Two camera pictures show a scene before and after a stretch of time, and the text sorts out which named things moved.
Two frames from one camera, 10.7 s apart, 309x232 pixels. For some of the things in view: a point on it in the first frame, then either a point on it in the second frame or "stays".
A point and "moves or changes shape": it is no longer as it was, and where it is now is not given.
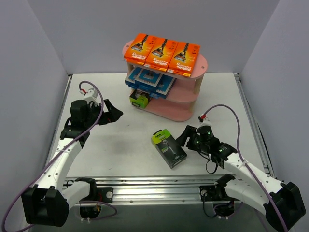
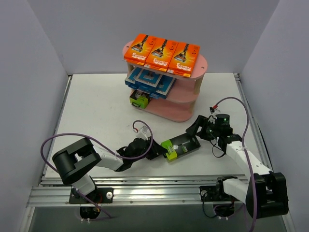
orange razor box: x=160 y=55 stays
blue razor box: x=165 y=85 stays
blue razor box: x=147 y=80 stays
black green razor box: x=139 y=98 stays
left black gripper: x=103 y=114 to x=151 y=150
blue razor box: x=130 y=80 stays
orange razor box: x=139 y=49 stays
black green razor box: x=168 y=147 moves or changes shape
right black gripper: x=191 y=139 to x=201 y=129
